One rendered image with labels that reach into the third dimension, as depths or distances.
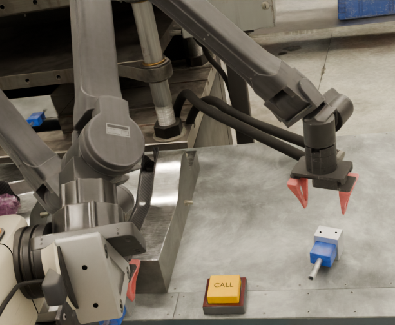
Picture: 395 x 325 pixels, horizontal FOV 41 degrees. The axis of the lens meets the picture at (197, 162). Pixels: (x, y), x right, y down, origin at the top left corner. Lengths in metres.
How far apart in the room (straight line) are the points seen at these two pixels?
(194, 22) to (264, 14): 0.81
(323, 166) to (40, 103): 1.17
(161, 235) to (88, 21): 0.52
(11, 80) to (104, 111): 1.28
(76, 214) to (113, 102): 0.15
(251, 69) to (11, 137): 0.43
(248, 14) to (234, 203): 0.65
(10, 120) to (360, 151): 0.93
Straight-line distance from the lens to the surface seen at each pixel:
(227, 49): 0.92
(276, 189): 1.37
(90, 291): 0.61
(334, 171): 1.01
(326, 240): 1.12
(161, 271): 1.08
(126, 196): 1.00
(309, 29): 4.55
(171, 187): 1.25
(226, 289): 1.04
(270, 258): 1.15
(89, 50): 0.75
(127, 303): 1.08
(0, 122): 0.98
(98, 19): 0.79
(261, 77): 0.93
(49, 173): 0.95
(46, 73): 1.87
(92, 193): 0.63
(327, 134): 0.96
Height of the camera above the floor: 1.54
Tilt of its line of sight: 29 degrees down
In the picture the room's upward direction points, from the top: 11 degrees counter-clockwise
